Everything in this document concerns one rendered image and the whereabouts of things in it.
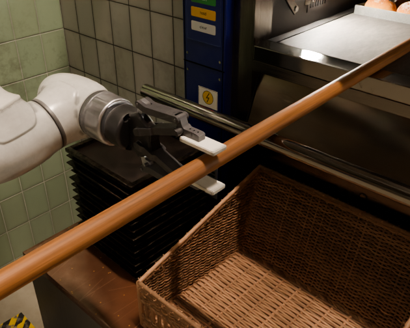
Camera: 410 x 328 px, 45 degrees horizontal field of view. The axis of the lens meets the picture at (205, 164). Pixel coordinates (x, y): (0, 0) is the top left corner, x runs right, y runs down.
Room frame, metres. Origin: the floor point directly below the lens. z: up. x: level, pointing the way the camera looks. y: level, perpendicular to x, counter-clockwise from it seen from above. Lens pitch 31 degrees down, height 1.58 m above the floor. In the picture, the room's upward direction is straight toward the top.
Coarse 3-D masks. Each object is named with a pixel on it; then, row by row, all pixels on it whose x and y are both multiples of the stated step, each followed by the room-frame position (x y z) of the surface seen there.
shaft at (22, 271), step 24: (408, 48) 1.17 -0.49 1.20; (360, 72) 0.99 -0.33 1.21; (312, 96) 0.86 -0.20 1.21; (264, 120) 0.76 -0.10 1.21; (288, 120) 0.78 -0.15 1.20; (240, 144) 0.69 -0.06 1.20; (192, 168) 0.61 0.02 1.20; (216, 168) 0.64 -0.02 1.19; (144, 192) 0.55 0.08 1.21; (168, 192) 0.56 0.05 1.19; (96, 216) 0.50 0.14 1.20; (120, 216) 0.50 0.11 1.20; (72, 240) 0.45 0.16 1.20; (96, 240) 0.47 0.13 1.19; (24, 264) 0.41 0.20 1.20; (48, 264) 0.42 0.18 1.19; (0, 288) 0.38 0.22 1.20
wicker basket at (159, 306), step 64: (256, 192) 1.17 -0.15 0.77; (320, 192) 1.06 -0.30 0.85; (192, 256) 0.99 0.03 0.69; (256, 256) 1.10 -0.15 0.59; (320, 256) 0.99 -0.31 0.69; (384, 256) 0.90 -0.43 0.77; (192, 320) 0.74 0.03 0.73; (256, 320) 0.87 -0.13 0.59; (320, 320) 0.86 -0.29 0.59; (384, 320) 0.84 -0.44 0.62
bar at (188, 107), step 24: (144, 96) 0.99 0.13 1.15; (168, 96) 0.94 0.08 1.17; (216, 120) 0.85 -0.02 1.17; (240, 120) 0.83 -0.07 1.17; (264, 144) 0.77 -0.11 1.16; (288, 144) 0.74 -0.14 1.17; (336, 168) 0.67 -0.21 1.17; (360, 168) 0.66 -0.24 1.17; (384, 192) 0.61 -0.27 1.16; (408, 192) 0.60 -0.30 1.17
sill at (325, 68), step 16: (256, 48) 1.25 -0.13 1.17; (272, 48) 1.23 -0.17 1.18; (288, 48) 1.23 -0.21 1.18; (272, 64) 1.21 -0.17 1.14; (288, 64) 1.18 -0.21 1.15; (304, 64) 1.15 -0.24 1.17; (320, 64) 1.12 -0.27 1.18; (336, 64) 1.11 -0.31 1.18; (352, 64) 1.11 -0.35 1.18; (368, 80) 1.04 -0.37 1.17; (384, 80) 1.01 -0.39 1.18; (400, 80) 1.01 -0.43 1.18; (384, 96) 1.01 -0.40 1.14; (400, 96) 0.99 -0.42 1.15
